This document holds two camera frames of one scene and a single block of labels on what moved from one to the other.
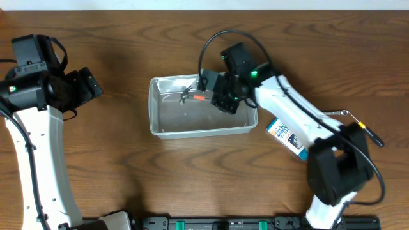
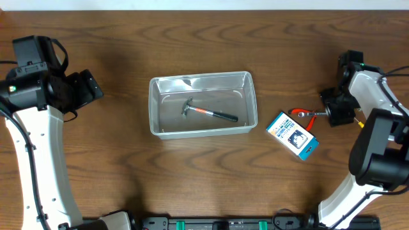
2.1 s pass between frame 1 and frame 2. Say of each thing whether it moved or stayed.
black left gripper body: stayed
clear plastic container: stayed
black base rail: stayed
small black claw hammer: moved
